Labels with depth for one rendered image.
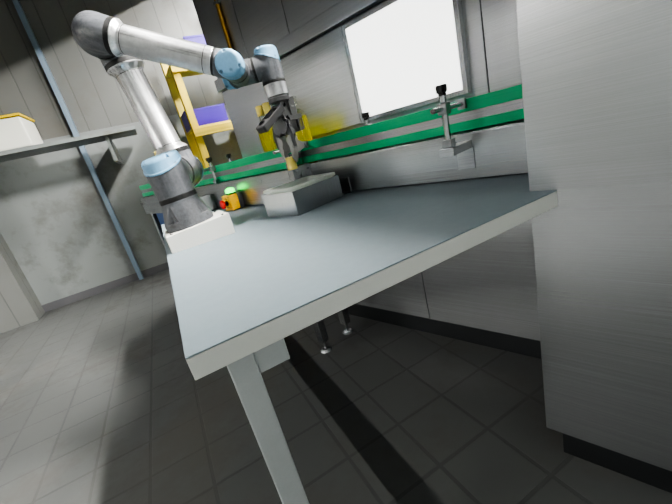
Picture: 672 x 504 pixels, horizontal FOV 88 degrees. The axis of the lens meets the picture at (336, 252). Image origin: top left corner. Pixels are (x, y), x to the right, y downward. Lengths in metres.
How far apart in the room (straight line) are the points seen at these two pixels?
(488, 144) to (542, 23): 0.32
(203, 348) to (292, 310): 0.12
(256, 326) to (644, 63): 0.72
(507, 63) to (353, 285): 0.89
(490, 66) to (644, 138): 0.57
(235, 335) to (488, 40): 1.07
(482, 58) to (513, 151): 0.35
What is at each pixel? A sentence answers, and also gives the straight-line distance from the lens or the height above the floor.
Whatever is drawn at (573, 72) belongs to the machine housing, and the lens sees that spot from 0.81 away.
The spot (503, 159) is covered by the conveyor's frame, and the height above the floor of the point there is 0.80.
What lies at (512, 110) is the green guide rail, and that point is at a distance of 1.03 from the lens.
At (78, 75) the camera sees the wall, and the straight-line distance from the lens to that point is 4.58.
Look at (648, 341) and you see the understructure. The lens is 0.96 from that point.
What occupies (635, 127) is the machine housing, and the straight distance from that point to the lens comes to 0.81.
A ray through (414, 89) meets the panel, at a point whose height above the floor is 1.04.
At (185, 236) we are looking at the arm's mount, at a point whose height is 0.79.
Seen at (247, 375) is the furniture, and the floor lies 0.66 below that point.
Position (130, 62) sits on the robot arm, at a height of 1.31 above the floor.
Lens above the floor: 0.95
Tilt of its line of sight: 18 degrees down
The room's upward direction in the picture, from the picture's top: 15 degrees counter-clockwise
